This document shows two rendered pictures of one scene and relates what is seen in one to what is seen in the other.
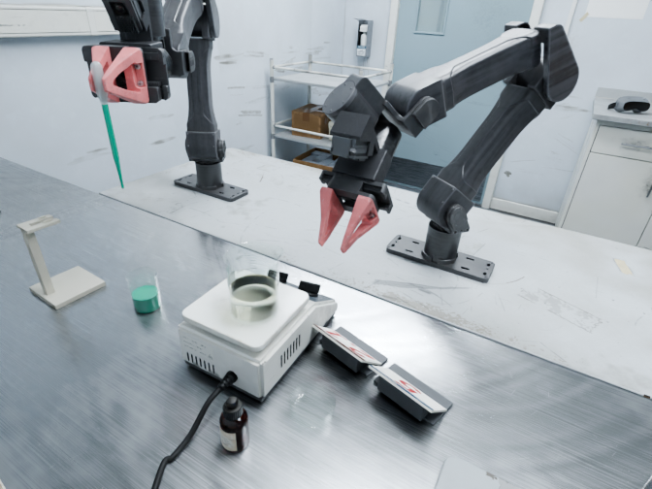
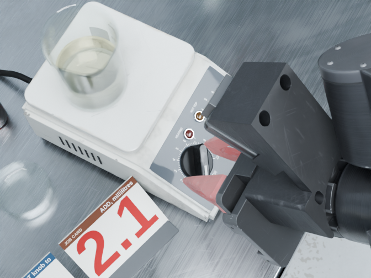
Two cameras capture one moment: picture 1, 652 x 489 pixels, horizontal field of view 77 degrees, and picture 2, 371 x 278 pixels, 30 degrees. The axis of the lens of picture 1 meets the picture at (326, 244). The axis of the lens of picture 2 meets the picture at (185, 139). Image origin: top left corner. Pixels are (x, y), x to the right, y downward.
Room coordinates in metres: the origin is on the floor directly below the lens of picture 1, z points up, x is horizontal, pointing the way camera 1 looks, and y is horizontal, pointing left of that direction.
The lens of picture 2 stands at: (0.51, -0.19, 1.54)
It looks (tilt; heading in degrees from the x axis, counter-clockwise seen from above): 68 degrees down; 96
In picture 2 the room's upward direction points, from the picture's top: 5 degrees counter-clockwise
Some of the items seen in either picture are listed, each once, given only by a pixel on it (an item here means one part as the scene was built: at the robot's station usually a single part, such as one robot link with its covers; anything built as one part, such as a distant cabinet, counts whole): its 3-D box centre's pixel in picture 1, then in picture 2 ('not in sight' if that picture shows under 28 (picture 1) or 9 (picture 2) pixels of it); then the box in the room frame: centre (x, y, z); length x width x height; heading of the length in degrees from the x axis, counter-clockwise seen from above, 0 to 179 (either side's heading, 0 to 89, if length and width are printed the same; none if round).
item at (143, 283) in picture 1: (145, 290); not in sight; (0.50, 0.27, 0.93); 0.04 x 0.04 x 0.06
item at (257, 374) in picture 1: (261, 320); (139, 106); (0.43, 0.08, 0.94); 0.22 x 0.13 x 0.08; 153
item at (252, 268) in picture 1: (255, 283); (89, 65); (0.40, 0.08, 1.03); 0.07 x 0.06 x 0.08; 116
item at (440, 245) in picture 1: (441, 242); not in sight; (0.69, -0.22, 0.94); 0.20 x 0.07 x 0.08; 61
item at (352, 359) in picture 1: (350, 342); (120, 236); (0.42, -0.04, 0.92); 0.09 x 0.06 x 0.04; 46
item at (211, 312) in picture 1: (248, 306); (110, 75); (0.41, 0.09, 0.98); 0.12 x 0.12 x 0.01; 63
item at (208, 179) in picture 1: (209, 174); not in sight; (0.98, 0.30, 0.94); 0.20 x 0.07 x 0.08; 61
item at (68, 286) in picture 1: (57, 254); not in sight; (0.54, 0.42, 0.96); 0.08 x 0.08 x 0.13; 58
